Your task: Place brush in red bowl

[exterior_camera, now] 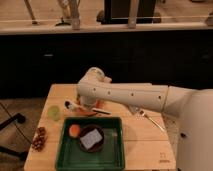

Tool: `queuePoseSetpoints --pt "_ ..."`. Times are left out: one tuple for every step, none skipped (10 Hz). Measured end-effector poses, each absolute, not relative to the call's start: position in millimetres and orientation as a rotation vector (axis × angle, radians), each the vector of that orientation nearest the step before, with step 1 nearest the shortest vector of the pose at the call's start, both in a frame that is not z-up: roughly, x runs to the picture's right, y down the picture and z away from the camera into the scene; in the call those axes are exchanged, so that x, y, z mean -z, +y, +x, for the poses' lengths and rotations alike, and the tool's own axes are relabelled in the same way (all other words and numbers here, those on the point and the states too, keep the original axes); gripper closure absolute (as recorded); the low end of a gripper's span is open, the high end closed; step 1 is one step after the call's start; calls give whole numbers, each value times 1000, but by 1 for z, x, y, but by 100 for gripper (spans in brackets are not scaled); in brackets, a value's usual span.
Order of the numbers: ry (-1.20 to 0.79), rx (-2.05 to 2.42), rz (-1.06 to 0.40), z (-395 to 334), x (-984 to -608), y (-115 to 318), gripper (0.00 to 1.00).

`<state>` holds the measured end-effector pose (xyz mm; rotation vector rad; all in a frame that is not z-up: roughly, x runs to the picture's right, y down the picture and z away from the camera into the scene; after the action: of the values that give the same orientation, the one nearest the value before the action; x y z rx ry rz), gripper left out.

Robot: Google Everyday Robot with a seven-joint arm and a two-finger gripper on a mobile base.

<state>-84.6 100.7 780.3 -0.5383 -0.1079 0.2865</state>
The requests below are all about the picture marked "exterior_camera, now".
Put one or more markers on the grey sponge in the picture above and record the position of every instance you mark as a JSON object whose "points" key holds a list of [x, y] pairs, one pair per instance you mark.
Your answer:
{"points": [[91, 138]]}

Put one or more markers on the black chair base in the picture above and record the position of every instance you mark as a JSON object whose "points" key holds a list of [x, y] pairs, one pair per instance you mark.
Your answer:
{"points": [[12, 139]]}

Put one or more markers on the dark round bowl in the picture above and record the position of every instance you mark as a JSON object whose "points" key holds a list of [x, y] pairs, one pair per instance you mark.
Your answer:
{"points": [[98, 146]]}

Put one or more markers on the brown grape bunch toy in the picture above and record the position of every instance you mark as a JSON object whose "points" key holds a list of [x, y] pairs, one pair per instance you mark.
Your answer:
{"points": [[39, 141]]}

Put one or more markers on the black cabinet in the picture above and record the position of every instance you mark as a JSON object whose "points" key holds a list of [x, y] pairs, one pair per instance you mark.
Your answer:
{"points": [[117, 12]]}

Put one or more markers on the green plastic cup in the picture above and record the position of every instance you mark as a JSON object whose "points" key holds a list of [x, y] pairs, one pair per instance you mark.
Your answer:
{"points": [[53, 112]]}

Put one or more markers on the green plastic tray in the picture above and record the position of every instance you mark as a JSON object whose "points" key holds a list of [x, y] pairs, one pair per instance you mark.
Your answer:
{"points": [[70, 157]]}

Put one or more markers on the red bowl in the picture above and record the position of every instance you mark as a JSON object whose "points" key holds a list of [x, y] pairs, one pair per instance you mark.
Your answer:
{"points": [[82, 111]]}

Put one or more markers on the orange ball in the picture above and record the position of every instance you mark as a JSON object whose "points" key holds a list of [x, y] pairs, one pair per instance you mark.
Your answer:
{"points": [[74, 130]]}

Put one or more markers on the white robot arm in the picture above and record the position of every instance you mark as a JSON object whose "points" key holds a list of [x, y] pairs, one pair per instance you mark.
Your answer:
{"points": [[193, 107]]}

